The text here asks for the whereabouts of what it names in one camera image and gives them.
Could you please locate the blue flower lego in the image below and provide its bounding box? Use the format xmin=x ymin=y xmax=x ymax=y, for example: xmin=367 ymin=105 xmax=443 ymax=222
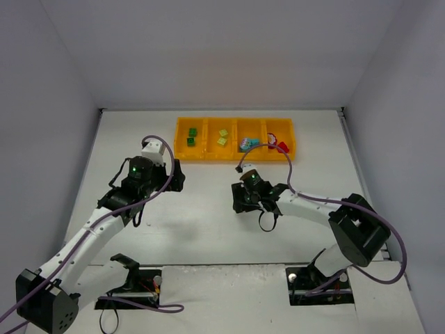
xmin=238 ymin=137 xmax=251 ymax=152

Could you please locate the dark green lego brick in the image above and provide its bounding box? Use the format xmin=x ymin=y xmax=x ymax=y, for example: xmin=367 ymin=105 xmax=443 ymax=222
xmin=188 ymin=128 xmax=197 ymax=137

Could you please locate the teal lego brick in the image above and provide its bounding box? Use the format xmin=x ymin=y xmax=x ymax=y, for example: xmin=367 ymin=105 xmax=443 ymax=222
xmin=250 ymin=138 xmax=260 ymax=147

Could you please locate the red round lego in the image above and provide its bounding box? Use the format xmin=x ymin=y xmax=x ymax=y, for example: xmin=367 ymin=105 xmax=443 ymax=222
xmin=275 ymin=141 xmax=289 ymax=154

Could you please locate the red flower lego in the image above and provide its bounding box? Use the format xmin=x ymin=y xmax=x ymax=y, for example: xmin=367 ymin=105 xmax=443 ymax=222
xmin=267 ymin=132 xmax=277 ymax=147

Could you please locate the yellow-green lego brick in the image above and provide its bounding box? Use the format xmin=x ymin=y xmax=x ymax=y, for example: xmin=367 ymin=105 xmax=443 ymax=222
xmin=219 ymin=129 xmax=229 ymax=138

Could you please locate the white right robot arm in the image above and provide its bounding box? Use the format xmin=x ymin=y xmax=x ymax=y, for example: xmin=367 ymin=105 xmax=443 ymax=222
xmin=232 ymin=168 xmax=391 ymax=280

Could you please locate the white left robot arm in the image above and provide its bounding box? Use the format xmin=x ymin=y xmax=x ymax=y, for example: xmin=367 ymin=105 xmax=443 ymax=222
xmin=15 ymin=156 xmax=185 ymax=333

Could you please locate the yellow bin far left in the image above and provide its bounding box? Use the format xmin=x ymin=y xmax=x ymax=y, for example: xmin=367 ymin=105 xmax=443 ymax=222
xmin=174 ymin=117 xmax=208 ymax=161

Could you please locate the yellow bin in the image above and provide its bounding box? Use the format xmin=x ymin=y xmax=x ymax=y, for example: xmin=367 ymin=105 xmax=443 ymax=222
xmin=174 ymin=117 xmax=208 ymax=161
xmin=234 ymin=118 xmax=267 ymax=161
xmin=205 ymin=118 xmax=236 ymax=161

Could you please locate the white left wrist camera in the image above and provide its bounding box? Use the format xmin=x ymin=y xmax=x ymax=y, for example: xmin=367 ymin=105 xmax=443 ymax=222
xmin=141 ymin=138 xmax=165 ymax=166

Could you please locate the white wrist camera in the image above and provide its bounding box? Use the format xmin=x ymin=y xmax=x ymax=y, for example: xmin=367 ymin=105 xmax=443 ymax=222
xmin=141 ymin=138 xmax=165 ymax=166
xmin=235 ymin=164 xmax=257 ymax=174

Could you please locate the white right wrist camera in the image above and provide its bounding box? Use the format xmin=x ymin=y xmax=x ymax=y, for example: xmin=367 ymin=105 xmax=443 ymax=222
xmin=235 ymin=164 xmax=257 ymax=174

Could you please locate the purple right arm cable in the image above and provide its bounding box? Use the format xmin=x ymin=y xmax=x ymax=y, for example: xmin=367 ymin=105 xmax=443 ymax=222
xmin=238 ymin=143 xmax=407 ymax=296

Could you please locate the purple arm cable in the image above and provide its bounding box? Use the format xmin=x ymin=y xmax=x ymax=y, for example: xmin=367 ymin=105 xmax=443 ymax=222
xmin=0 ymin=134 xmax=184 ymax=331
xmin=238 ymin=143 xmax=407 ymax=296

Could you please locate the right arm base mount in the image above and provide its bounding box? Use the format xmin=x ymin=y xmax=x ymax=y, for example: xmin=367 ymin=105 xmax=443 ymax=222
xmin=285 ymin=266 xmax=355 ymax=307

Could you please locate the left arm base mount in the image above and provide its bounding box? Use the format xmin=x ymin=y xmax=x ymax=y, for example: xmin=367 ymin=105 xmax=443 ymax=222
xmin=106 ymin=253 xmax=162 ymax=308

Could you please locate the aluminium frame rail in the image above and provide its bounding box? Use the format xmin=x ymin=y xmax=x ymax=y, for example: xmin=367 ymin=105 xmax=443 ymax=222
xmin=337 ymin=108 xmax=391 ymax=261

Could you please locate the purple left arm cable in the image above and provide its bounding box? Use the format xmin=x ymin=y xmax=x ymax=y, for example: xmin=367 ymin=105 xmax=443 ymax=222
xmin=0 ymin=134 xmax=184 ymax=331

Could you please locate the black loop cable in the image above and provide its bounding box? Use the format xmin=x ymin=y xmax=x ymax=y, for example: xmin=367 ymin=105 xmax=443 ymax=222
xmin=98 ymin=305 xmax=121 ymax=333

